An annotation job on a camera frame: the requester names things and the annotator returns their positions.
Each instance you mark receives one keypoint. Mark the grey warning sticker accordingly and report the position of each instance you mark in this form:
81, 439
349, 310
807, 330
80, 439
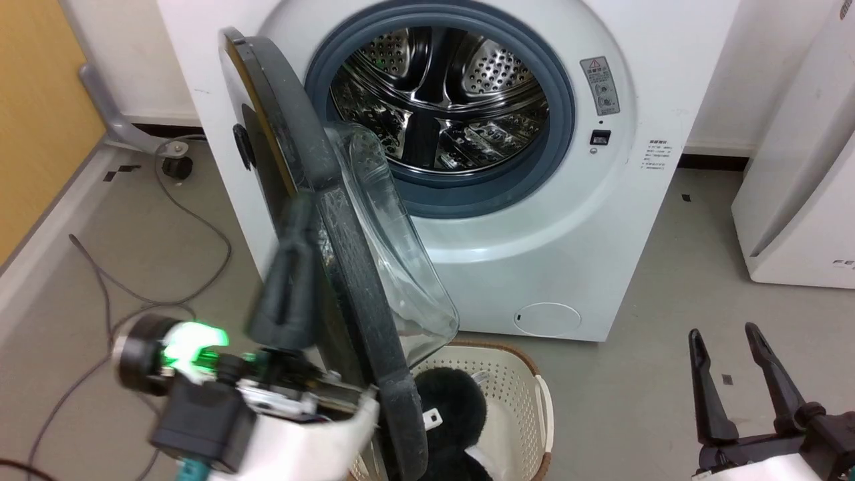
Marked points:
600, 85

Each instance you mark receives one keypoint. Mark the stainless steel washer drum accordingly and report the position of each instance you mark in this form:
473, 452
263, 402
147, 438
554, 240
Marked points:
441, 87

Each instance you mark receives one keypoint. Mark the grey rubber door gasket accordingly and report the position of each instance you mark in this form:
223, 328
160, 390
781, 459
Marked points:
561, 120

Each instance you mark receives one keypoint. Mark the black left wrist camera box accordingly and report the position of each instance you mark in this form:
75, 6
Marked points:
204, 424

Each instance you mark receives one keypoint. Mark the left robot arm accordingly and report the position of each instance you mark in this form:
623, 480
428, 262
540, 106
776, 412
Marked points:
139, 355

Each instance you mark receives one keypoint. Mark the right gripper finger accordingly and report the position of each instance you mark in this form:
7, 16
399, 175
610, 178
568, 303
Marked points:
775, 381
708, 394

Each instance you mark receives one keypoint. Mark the black door lock slot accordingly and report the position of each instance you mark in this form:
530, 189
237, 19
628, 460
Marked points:
600, 137

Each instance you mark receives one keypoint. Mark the small printed text label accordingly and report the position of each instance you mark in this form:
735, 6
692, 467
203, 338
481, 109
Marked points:
658, 155

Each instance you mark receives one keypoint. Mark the white front-load washing machine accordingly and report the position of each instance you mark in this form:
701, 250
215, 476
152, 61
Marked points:
601, 234

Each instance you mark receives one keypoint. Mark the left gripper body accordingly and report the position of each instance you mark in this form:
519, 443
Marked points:
314, 434

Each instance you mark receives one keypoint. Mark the cream plastic laundry basket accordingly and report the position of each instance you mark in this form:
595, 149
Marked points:
514, 394

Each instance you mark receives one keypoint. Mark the orange wooden panel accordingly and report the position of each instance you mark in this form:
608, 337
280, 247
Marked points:
40, 113

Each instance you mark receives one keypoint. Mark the black caster wheel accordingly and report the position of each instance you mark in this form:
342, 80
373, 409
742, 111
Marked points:
177, 166

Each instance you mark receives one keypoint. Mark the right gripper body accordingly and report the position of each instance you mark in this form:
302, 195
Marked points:
755, 461

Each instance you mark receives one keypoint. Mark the round white filter cover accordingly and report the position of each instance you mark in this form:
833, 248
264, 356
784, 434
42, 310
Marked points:
548, 319

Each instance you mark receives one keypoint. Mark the black fluffy garment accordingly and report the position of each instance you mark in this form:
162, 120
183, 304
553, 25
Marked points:
451, 407

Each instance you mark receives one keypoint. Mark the white air purifier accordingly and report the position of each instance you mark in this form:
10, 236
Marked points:
801, 200

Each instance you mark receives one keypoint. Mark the black washing machine door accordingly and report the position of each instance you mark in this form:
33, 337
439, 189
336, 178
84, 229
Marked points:
354, 267

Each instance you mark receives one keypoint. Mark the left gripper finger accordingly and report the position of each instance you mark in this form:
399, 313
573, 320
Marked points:
287, 294

